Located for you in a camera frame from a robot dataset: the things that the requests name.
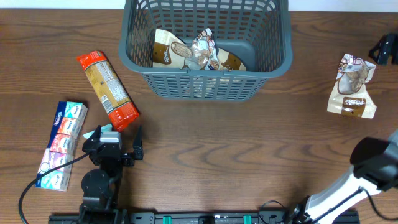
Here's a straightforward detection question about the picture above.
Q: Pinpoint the Kleenex tissue multipack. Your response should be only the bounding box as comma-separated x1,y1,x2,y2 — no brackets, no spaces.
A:
35,101,88,191

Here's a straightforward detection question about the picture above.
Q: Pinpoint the right black cable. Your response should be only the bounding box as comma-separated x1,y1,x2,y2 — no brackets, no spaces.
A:
259,186,398,224

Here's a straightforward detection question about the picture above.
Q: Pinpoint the grey plastic lattice basket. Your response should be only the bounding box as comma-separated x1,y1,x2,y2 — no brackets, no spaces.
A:
119,0,293,101

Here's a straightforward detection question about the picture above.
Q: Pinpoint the left black cable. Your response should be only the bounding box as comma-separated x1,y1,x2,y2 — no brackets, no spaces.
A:
17,152,90,224

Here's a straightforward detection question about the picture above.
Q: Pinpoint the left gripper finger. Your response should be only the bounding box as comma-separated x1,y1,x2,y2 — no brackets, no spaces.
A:
82,125,101,152
132,126,144,160

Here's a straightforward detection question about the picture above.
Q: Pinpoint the beige snack pouch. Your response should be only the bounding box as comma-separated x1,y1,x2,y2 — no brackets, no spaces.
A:
152,27,220,71
327,54,377,119
217,48,246,71

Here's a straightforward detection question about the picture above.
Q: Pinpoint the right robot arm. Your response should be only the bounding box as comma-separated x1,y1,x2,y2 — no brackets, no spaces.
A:
283,33,397,223

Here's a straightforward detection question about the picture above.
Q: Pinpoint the small teal wipes packet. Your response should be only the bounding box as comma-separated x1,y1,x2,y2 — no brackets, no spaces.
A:
83,123,113,140

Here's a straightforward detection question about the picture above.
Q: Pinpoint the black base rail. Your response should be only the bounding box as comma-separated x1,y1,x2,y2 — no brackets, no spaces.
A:
48,210,360,224

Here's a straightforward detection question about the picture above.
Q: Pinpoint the black cable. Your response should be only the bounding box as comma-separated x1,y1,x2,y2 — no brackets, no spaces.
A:
259,186,398,224
17,152,90,224

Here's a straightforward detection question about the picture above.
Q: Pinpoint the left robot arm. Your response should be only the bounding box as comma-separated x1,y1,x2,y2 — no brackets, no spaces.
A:
78,126,144,224

